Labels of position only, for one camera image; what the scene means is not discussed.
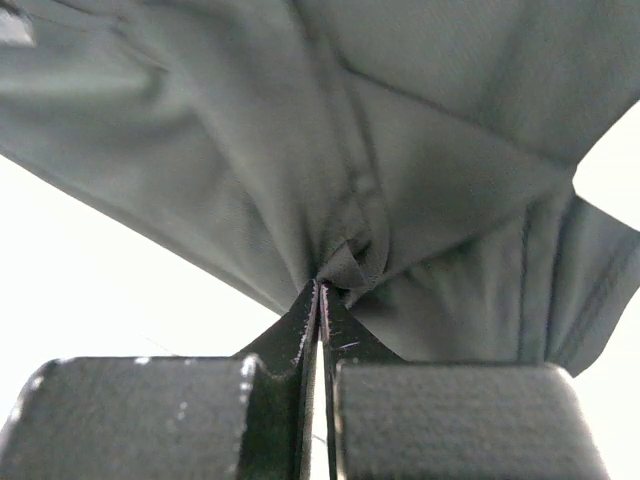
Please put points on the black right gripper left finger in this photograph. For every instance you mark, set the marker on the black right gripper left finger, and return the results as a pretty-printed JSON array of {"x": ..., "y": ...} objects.
[{"x": 276, "y": 442}]

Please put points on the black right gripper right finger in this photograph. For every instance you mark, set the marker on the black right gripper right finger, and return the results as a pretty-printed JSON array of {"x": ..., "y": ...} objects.
[{"x": 343, "y": 338}]

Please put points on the black t-shirt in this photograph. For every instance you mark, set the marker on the black t-shirt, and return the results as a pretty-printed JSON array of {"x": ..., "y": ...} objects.
[{"x": 418, "y": 155}]

